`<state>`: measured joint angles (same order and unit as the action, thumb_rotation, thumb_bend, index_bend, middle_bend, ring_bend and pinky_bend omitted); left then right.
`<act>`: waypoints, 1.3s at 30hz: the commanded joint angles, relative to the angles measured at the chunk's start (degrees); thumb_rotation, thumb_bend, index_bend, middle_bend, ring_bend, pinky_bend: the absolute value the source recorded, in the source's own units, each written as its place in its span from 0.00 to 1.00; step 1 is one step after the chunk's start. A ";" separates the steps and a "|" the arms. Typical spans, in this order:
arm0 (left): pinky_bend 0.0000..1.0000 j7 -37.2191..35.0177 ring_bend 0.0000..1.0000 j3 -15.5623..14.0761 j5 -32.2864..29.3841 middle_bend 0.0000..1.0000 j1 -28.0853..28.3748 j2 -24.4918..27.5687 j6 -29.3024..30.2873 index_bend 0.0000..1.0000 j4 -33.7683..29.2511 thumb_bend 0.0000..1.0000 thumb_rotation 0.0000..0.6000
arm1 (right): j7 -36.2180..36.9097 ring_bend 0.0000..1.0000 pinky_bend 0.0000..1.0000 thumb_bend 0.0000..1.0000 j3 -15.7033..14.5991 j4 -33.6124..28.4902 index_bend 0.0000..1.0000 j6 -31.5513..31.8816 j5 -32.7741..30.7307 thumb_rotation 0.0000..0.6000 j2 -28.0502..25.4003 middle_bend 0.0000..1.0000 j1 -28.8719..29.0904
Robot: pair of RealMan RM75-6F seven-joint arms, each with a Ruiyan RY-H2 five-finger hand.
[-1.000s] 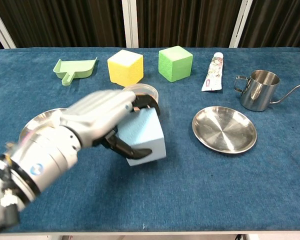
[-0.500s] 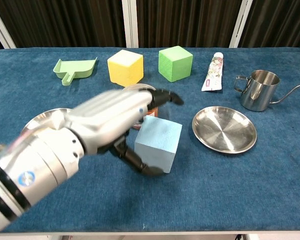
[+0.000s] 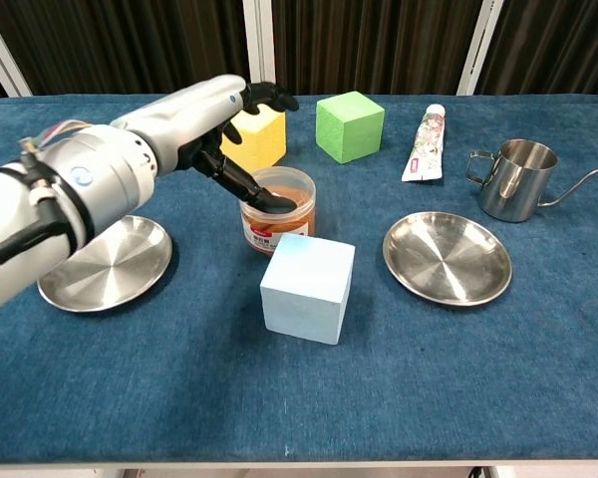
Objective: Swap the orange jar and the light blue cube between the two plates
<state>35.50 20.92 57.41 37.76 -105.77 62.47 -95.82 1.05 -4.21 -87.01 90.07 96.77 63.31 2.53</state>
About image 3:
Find white frame post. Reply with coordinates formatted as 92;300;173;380
242;0;276;96
455;0;505;97
0;4;34;99

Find steel gooseneck pitcher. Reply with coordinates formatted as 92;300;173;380
465;138;598;223

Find green foam cube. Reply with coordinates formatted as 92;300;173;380
315;91;386;164

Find blue table cloth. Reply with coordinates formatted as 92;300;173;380
0;94;598;467

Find light blue foam cube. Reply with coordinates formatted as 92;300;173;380
259;233;356;347

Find clear jar brown powder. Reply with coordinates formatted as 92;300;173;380
239;166;317;258

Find white toothpaste tube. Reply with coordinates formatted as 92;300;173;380
401;103;449;183

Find yellow foam cube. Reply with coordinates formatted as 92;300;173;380
218;103;287;173

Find round steel plate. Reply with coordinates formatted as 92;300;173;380
382;211;513;307
37;214;173;314

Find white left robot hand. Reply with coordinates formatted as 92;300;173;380
110;74;300;218

